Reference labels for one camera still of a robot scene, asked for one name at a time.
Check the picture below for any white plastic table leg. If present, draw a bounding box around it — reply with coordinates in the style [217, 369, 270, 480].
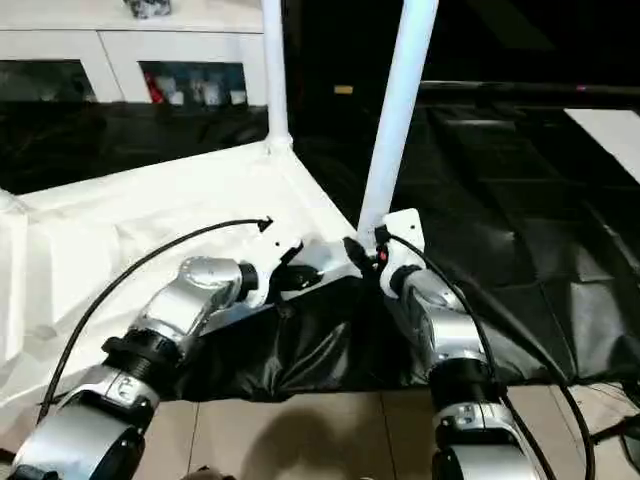
[262, 0, 293, 153]
[0, 188, 27, 217]
[355, 0, 439, 246]

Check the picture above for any white plastic table top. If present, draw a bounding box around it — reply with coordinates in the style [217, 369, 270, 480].
[0, 140, 376, 406]

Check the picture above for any black mat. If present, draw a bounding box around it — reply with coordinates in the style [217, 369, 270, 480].
[0, 98, 640, 401]

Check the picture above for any white flat board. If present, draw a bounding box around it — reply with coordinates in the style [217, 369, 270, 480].
[565, 108, 640, 156]

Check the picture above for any white cabinet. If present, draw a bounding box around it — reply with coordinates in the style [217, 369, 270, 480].
[0, 0, 271, 107]

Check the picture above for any black floor stand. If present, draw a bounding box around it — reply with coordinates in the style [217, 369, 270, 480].
[590, 380, 640, 471]

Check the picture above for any grey object on cabinet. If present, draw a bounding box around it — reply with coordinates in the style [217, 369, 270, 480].
[125, 0, 173, 19]

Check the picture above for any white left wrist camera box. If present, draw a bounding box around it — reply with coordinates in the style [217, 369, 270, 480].
[240, 230, 306, 307]

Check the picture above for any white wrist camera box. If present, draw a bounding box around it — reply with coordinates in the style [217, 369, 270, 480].
[375, 208, 426, 291]
[240, 230, 306, 307]

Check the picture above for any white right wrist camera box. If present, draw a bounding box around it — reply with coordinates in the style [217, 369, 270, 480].
[375, 208, 426, 291]

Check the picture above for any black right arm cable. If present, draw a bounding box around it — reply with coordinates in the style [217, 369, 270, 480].
[385, 232, 596, 480]

